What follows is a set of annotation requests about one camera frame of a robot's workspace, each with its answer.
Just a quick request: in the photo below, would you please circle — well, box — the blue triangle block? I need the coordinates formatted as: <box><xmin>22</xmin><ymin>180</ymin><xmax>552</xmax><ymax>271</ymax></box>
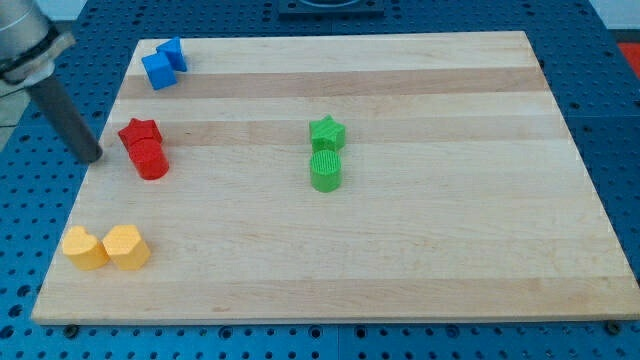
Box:
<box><xmin>156</xmin><ymin>37</ymin><xmax>188</xmax><ymax>72</ymax></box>

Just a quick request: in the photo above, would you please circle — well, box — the red cylinder block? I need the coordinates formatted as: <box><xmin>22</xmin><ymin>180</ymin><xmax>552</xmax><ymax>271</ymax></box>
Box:
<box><xmin>128</xmin><ymin>139</ymin><xmax>169</xmax><ymax>180</ymax></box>

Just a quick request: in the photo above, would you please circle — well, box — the wooden board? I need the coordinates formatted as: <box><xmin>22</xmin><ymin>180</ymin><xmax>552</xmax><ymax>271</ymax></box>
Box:
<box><xmin>32</xmin><ymin>31</ymin><xmax>639</xmax><ymax>325</ymax></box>

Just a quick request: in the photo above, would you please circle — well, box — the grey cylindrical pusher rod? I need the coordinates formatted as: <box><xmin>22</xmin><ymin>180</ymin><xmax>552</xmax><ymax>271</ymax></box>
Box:
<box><xmin>27</xmin><ymin>75</ymin><xmax>102</xmax><ymax>164</ymax></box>

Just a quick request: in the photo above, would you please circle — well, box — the red star block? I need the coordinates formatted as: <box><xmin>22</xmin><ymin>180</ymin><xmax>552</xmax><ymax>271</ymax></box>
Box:
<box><xmin>118</xmin><ymin>118</ymin><xmax>163</xmax><ymax>151</ymax></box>

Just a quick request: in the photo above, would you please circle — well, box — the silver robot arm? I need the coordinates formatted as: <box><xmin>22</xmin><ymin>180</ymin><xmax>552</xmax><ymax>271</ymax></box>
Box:
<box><xmin>1</xmin><ymin>0</ymin><xmax>76</xmax><ymax>86</ymax></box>

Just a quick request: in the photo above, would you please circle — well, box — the blue cube block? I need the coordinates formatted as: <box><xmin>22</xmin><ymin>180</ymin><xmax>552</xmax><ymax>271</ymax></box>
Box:
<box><xmin>141</xmin><ymin>53</ymin><xmax>177</xmax><ymax>90</ymax></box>

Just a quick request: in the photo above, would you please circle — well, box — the yellow heart block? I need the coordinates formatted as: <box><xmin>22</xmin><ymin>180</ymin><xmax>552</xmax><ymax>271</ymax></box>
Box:
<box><xmin>62</xmin><ymin>226</ymin><xmax>109</xmax><ymax>271</ymax></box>

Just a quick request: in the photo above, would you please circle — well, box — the yellow hexagon block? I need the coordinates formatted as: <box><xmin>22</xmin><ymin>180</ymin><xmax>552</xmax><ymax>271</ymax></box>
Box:
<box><xmin>102</xmin><ymin>224</ymin><xmax>151</xmax><ymax>271</ymax></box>

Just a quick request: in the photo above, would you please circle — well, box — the green star block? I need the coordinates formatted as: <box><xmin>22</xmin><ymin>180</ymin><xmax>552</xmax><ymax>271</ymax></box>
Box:
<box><xmin>309</xmin><ymin>115</ymin><xmax>346</xmax><ymax>153</ymax></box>

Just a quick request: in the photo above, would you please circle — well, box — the green cylinder block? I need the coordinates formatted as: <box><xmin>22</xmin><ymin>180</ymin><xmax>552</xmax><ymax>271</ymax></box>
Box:
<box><xmin>310</xmin><ymin>150</ymin><xmax>342</xmax><ymax>193</ymax></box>

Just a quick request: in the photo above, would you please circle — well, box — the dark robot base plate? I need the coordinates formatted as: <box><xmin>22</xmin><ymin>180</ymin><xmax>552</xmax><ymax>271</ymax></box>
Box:
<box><xmin>275</xmin><ymin>0</ymin><xmax>385</xmax><ymax>17</ymax></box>

